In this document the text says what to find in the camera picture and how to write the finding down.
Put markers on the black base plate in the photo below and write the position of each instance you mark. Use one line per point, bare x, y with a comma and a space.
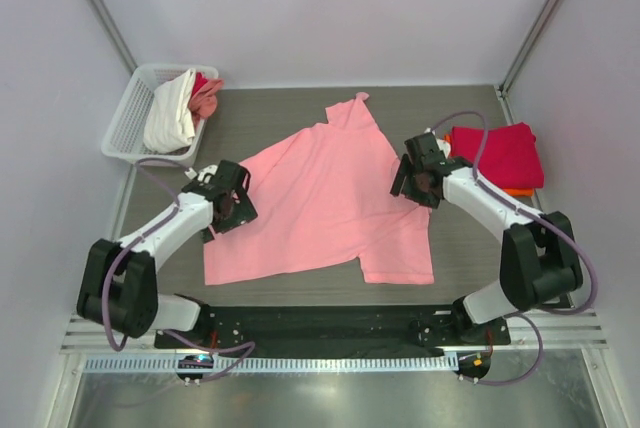
343, 332

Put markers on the light pink t shirt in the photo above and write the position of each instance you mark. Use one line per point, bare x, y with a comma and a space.
322, 197

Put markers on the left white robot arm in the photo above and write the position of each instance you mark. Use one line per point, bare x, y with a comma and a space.
119, 289

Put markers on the crimson t shirt in basket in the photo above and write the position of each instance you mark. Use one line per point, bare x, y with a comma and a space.
200, 81

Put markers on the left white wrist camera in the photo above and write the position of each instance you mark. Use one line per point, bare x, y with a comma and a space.
202, 175

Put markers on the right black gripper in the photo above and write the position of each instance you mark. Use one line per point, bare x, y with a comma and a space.
400, 180

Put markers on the white slotted cable duct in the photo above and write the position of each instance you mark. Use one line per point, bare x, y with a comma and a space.
183, 363

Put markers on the folded orange t shirt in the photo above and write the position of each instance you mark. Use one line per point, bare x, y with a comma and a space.
515, 192

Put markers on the white t shirt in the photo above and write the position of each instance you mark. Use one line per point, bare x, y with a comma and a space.
169, 125

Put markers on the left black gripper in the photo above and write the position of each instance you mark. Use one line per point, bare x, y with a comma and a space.
240, 215

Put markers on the folded magenta t shirt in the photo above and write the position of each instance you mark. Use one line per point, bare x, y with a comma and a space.
510, 158

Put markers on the aluminium frame post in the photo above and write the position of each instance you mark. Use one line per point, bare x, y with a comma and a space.
113, 34
535, 33

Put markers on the white plastic laundry basket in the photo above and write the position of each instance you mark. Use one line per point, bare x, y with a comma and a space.
124, 137

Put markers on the right aluminium frame post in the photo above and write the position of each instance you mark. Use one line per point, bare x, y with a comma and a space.
535, 33

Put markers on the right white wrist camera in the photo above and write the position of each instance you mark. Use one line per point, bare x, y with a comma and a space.
443, 144

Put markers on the left aluminium frame post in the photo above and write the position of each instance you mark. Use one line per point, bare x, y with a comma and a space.
113, 34

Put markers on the salmon pink t shirt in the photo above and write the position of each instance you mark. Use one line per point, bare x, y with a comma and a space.
205, 102

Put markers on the aluminium front rail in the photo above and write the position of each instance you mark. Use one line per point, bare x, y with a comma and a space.
558, 332

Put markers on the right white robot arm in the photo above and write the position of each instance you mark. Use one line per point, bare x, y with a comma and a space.
539, 258

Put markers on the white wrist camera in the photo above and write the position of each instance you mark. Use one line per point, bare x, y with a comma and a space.
443, 144
202, 175

